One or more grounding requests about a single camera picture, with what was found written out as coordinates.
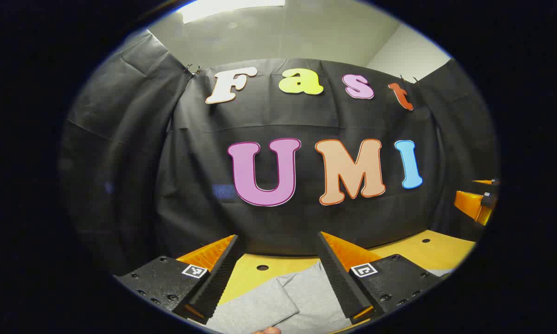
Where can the small metal clip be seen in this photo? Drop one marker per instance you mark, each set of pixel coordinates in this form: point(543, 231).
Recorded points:
point(402, 79)
point(194, 69)

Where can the grey sweatshirt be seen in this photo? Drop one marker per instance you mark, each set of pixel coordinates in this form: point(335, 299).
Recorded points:
point(301, 297)

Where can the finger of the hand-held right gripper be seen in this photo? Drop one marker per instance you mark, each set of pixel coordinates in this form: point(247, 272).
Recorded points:
point(485, 182)
point(469, 204)

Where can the black backdrop cloth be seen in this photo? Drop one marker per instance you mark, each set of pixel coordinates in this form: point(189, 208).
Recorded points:
point(306, 116)

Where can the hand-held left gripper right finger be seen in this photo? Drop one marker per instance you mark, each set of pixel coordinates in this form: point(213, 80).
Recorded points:
point(341, 283)

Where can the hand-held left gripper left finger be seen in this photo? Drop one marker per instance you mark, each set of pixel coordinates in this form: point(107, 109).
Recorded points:
point(218, 283)

